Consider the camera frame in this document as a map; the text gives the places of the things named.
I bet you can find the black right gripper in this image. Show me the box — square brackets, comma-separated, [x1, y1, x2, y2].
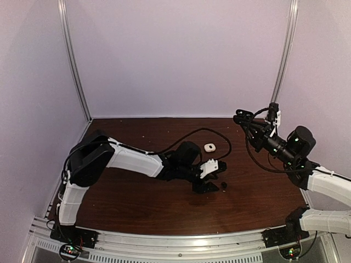
[241, 119, 297, 167]

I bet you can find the white earbud charging case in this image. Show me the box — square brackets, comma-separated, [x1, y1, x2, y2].
[203, 143, 216, 153]

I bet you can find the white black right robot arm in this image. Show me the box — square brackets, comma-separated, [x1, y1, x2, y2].
[233, 112, 350, 242]

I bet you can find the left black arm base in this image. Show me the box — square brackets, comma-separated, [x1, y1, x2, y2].
[50, 207, 98, 249]

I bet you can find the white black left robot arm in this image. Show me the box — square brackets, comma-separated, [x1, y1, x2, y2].
[56, 130, 227, 243]

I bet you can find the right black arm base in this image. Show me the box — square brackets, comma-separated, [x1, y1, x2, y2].
[262, 207, 309, 248]

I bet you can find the right circuit board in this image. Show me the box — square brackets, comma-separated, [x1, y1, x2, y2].
[279, 244, 302, 260]

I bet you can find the circuit board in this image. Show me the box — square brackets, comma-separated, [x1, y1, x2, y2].
[279, 244, 302, 260]
[59, 244, 83, 261]

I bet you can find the left circuit board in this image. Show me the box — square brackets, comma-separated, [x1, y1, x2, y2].
[59, 244, 83, 261]

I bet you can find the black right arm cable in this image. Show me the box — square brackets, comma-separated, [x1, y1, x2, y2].
[244, 107, 297, 174]

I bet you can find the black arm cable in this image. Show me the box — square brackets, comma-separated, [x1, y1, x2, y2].
[244, 107, 297, 174]
[117, 128, 233, 159]

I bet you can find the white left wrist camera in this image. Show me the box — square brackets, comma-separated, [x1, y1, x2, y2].
[200, 159, 227, 179]

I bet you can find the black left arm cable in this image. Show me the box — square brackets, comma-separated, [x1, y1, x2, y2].
[117, 128, 233, 159]

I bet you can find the aluminium front rail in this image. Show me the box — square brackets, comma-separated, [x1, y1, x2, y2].
[26, 219, 330, 263]

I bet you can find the right aluminium frame post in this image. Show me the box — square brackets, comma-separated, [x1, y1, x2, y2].
[269, 0, 299, 107]

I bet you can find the aluminium frame post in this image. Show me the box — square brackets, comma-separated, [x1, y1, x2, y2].
[57, 0, 92, 122]
[269, 0, 299, 107]

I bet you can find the left aluminium frame post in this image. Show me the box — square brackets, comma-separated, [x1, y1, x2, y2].
[57, 0, 92, 122]

